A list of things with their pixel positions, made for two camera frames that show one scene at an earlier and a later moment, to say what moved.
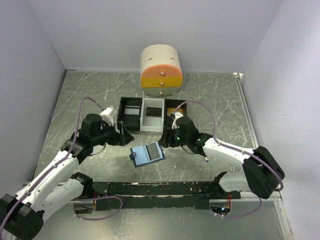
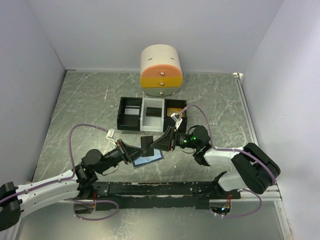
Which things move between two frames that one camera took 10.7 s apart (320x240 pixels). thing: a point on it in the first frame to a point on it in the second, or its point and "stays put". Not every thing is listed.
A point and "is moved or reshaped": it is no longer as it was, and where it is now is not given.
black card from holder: [153, 151] is moved or reshaped
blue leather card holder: [146, 154] stays put
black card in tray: [151, 111] stays put
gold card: [170, 111] stays put
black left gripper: [122, 139] to [130, 152]
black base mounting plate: [158, 195] stays put
